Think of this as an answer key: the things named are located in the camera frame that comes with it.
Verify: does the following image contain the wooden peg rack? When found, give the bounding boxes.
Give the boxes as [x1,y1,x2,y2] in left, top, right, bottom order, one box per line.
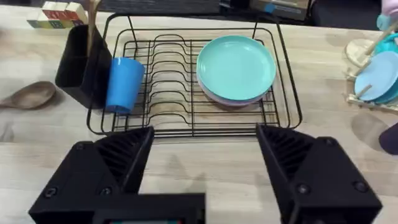
[344,21,398,112]

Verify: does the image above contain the pink cup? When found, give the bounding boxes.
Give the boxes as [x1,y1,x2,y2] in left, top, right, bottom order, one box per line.
[376,0,398,31]

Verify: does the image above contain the blue plastic cup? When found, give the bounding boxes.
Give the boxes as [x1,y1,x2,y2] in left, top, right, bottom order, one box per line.
[105,57,146,114]

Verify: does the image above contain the cardboard box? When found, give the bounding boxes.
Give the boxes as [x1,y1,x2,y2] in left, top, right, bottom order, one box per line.
[248,0,310,22]

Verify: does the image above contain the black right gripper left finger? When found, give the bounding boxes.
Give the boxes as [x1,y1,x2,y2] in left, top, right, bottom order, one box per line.
[28,126,155,224]

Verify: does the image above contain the wooden spoon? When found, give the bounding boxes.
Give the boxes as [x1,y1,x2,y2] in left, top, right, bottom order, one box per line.
[0,81,57,110]

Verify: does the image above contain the toy blocks on board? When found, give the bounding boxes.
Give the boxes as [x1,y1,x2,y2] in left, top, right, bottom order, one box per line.
[26,1,89,30]

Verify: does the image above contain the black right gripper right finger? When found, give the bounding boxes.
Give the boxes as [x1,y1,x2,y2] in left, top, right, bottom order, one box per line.
[255,123,383,224]

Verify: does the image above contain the light blue plate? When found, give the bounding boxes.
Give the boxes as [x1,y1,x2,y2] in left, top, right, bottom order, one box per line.
[354,50,398,102]

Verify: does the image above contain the black wire dish rack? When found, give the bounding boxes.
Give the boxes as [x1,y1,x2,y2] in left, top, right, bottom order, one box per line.
[86,12,303,138]

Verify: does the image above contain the wooden utensil handle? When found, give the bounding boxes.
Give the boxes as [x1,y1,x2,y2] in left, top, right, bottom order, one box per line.
[86,0,102,57]

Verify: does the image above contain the dark purple cup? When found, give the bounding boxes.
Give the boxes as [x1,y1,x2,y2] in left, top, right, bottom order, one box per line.
[378,122,398,156]

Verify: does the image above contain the teal cup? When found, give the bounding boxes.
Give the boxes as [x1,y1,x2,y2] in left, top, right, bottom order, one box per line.
[374,32,398,55]

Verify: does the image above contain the lilac plate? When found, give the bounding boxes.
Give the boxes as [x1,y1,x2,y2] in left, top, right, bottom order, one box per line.
[196,74,271,108]

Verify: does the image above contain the teal plate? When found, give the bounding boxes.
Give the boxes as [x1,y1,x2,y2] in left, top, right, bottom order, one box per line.
[196,34,277,101]

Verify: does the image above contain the black cutlery holder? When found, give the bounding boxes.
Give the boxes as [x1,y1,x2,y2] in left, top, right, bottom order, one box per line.
[55,24,113,110]

